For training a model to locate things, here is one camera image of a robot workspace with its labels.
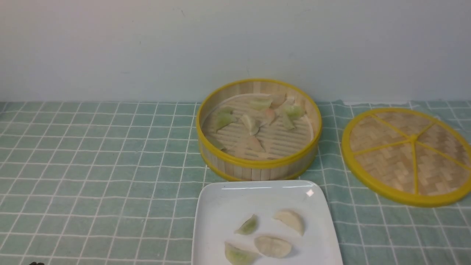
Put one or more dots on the large green dumpling steamer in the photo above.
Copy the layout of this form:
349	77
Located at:
223	119

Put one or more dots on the green dumpling slim steamer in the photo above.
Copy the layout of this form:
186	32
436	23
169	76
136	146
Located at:
287	122

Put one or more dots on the white square plate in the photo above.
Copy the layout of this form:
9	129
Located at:
223	207

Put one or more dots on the green dumpling on plate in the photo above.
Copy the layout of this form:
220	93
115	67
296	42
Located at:
249	226

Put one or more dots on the white dumpling upper right plate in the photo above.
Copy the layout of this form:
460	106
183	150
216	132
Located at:
291	219

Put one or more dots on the white dumpling plate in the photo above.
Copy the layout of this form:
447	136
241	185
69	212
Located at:
273	247
291	219

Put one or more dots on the white dumpling centre plate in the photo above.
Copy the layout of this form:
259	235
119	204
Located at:
273	247

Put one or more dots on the green dumpling plate bottom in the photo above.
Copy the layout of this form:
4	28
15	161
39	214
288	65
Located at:
237	256

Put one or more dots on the pale dumpling centre steamer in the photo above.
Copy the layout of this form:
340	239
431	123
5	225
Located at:
251	124

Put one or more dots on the yellow rimmed bamboo steamer basket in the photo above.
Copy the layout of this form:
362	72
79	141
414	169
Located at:
274	153

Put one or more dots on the pale green dumpling top steamer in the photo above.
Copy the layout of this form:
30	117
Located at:
261	104

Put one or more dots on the pink dumpling centre steamer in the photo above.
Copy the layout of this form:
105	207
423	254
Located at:
269	117

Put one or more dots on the green dumpling right steamer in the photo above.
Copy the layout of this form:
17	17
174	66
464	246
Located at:
294	111

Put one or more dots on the white dumpling top right steamer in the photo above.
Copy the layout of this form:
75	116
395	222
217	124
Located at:
289	101

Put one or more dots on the green checkered tablecloth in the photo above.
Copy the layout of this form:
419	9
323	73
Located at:
110	183

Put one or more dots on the yellow rimmed bamboo steamer lid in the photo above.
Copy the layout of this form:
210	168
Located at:
408	157

